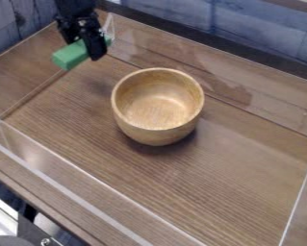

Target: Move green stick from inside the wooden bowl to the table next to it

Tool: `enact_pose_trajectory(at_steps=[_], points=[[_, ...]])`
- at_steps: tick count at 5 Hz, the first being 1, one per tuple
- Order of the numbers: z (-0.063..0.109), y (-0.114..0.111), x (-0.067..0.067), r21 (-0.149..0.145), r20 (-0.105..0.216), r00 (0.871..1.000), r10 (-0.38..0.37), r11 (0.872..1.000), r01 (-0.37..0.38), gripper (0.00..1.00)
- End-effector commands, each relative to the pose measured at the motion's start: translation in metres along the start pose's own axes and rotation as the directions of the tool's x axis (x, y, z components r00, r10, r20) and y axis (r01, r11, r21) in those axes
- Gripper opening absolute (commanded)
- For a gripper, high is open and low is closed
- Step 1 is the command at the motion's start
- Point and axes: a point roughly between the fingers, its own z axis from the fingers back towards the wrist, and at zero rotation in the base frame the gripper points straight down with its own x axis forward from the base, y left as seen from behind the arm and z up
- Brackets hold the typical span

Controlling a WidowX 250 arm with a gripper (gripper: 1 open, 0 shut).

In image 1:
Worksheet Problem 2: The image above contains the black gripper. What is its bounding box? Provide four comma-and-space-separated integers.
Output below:
53, 0, 106, 61

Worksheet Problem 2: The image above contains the green rectangular block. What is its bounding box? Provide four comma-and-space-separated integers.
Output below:
50, 36, 113, 71

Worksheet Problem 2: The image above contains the round wooden bowl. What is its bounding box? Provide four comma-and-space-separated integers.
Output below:
110, 67, 204, 146

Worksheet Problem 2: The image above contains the clear acrylic front barrier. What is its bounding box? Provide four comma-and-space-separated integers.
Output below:
0, 119, 207, 246

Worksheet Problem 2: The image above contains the clear acrylic corner bracket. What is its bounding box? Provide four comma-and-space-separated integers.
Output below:
102, 13, 116, 46

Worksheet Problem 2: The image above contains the black metal mount with bolt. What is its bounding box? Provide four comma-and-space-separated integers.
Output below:
17, 213, 64, 246

